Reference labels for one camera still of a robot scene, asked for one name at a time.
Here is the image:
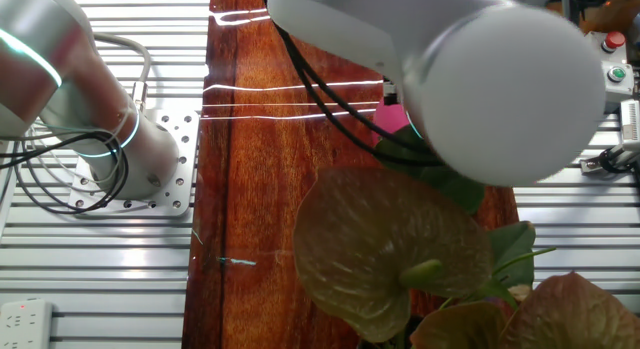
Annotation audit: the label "silver ribbed depth camera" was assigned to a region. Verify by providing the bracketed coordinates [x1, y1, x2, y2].
[619, 98, 640, 143]

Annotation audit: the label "aluminium camera mount bar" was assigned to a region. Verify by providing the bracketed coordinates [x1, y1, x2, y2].
[578, 141, 640, 176]

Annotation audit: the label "black arm base cables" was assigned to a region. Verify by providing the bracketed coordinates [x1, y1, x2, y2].
[0, 123, 132, 215]

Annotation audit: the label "potted green leafy plant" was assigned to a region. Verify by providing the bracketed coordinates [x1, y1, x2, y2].
[293, 123, 640, 349]

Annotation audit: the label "white power strip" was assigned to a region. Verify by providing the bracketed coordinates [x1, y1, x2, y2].
[0, 297, 55, 349]

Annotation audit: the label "blurred black wrist cable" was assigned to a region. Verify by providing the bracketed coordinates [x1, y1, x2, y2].
[259, 0, 445, 168]

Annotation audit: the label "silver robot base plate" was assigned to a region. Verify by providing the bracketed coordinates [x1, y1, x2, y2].
[67, 107, 201, 219]

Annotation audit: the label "thick grey base cable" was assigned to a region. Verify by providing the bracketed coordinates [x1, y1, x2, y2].
[87, 31, 154, 110]

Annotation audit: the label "grey box with red button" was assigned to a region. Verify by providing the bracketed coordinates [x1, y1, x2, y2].
[584, 30, 629, 65]

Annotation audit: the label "glossy wood grain board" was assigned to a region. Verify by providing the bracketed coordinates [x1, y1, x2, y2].
[180, 0, 521, 349]

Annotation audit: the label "pink plastic watering can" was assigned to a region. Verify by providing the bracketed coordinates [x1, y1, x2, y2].
[372, 97, 412, 145]

